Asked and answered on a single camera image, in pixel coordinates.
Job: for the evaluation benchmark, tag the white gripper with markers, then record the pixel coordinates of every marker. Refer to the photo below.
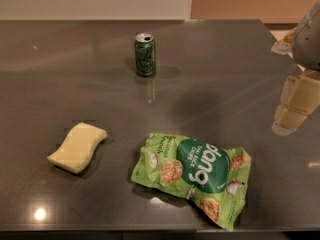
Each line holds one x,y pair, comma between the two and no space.
308,40

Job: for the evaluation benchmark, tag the green rice chip bag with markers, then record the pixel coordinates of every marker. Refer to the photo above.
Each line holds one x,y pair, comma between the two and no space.
213,178

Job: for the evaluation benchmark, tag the yellow sponge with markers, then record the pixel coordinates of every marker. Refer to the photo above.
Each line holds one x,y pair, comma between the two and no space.
77,149

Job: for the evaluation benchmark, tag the green soda can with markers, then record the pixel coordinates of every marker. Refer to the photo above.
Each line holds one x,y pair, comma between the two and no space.
145,54

